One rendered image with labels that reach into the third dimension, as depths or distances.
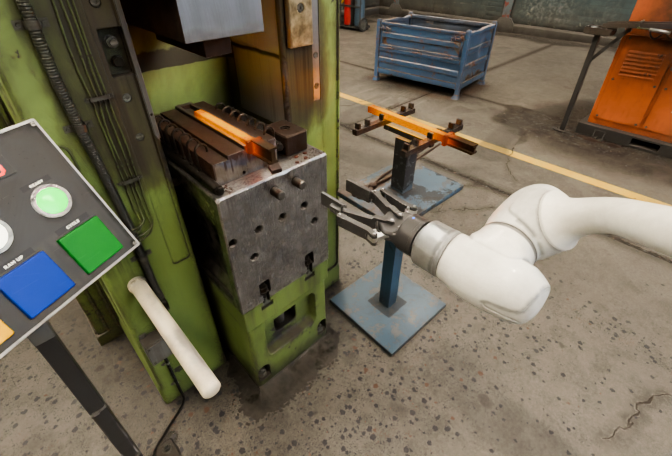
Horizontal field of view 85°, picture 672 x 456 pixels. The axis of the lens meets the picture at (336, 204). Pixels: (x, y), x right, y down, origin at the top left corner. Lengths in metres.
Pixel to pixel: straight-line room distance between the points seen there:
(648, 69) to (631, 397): 2.72
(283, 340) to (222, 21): 1.15
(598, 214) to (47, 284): 0.84
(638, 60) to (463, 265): 3.49
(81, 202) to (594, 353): 1.93
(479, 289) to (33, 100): 0.92
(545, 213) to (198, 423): 1.39
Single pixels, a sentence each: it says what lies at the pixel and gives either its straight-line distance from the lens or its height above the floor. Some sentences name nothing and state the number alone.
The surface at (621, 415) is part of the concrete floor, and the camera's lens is 1.92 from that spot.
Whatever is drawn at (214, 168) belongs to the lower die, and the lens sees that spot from 1.00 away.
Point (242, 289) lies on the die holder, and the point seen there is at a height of 0.58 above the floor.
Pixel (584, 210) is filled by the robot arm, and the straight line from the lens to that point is 0.67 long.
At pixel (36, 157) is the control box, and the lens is 0.80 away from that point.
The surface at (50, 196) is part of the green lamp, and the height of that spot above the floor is 1.10.
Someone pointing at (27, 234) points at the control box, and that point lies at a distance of 0.76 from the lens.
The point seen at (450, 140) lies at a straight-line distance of 1.22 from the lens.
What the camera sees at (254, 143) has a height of 1.01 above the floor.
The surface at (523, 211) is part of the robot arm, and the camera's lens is 0.69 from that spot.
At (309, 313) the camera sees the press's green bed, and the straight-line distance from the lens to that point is 1.62.
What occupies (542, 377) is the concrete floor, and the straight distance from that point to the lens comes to 1.86.
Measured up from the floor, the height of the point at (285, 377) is 0.00.
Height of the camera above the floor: 1.44
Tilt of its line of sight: 35 degrees down
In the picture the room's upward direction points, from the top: straight up
